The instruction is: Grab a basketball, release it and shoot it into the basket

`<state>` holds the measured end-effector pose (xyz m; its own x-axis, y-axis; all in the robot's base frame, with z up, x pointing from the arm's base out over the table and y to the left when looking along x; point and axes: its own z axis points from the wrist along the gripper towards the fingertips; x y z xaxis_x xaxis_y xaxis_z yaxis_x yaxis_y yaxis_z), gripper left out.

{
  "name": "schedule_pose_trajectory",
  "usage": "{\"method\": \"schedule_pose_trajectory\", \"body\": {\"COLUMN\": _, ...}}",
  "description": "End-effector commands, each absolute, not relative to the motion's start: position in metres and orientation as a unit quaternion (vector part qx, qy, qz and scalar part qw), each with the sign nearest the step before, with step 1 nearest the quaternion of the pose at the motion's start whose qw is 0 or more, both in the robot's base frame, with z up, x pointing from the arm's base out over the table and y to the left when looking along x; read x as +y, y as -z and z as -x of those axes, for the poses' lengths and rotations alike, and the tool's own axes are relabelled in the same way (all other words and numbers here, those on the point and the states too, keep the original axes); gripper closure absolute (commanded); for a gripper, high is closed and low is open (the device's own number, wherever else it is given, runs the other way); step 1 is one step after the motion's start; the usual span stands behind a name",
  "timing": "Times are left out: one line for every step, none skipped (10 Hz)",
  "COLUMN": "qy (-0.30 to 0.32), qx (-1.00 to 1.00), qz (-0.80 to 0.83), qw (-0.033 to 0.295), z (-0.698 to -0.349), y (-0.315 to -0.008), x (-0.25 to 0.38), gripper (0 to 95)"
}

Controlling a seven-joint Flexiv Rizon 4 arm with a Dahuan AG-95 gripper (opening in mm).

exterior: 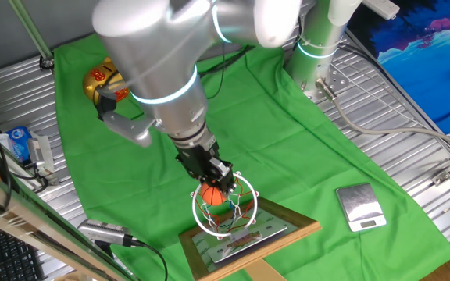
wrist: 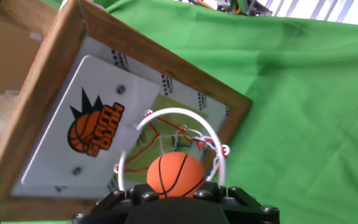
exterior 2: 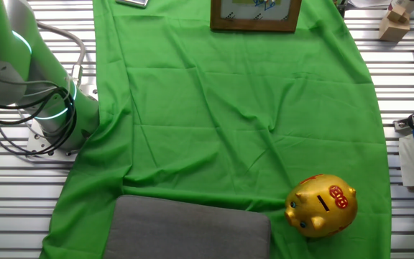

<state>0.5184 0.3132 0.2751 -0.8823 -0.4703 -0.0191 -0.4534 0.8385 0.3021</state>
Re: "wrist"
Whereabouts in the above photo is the white hoop with net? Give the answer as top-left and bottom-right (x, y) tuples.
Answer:
(113, 107), (231, 192)

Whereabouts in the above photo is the green cloth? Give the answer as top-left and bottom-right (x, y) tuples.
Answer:
(0, 0), (358, 224)

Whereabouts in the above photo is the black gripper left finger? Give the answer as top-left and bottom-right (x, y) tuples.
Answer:
(71, 183), (155, 224)

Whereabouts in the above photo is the white backboard plate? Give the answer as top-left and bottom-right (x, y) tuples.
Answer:
(20, 54), (163, 190)

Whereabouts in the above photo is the small orange basketball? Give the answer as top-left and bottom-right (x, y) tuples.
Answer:
(146, 151), (206, 199)

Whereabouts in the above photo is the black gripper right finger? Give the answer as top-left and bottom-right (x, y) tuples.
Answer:
(193, 182), (281, 224)

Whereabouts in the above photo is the brown cardboard box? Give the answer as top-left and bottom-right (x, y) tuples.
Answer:
(0, 2), (48, 94)

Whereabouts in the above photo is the wooden picture frame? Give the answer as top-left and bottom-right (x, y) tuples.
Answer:
(0, 0), (254, 224)

